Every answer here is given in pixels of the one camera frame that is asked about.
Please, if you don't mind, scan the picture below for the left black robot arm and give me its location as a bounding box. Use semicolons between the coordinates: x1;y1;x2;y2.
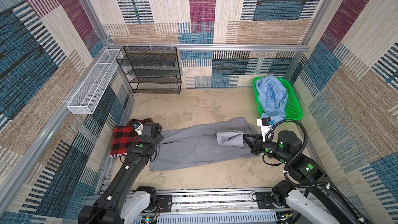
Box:
78;122;163;224

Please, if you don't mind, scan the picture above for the black wire shelf rack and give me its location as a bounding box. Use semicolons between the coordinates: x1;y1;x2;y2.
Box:
116;46;182;94

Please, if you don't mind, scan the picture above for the aluminium front rail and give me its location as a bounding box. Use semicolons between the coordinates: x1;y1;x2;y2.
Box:
127;188;296;215

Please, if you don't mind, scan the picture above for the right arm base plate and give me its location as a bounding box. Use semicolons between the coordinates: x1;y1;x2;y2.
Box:
252;191;290;209

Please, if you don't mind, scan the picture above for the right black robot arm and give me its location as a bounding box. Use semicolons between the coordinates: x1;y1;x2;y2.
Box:
243;131;370;224

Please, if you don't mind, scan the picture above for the red black plaid folded shirt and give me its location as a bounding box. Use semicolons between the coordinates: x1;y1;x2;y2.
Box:
110;118;152;157

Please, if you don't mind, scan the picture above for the white wire mesh basket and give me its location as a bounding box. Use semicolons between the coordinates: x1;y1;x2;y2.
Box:
67;49;121;115

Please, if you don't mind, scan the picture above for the green plastic basket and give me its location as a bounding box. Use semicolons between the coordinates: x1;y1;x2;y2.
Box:
252;77;303;121

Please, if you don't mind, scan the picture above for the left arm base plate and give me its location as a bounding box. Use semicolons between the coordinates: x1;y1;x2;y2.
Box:
153;195;173;213

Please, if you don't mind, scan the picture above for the grey long sleeve shirt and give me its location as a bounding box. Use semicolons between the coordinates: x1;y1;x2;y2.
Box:
150;117;258;171

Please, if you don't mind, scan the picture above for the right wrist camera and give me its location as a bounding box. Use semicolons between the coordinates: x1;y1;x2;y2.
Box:
257;117;275;142

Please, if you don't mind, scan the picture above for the light blue shirt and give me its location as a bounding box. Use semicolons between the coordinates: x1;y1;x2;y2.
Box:
255;76;288;123

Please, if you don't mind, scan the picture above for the white slotted cable duct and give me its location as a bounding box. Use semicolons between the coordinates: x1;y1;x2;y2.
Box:
133;212;278;224

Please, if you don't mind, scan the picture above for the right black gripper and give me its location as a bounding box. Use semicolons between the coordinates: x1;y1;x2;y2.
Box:
241;133;290;164

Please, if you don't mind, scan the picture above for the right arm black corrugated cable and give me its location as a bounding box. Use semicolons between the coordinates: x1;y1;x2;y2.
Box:
263;119;371;224

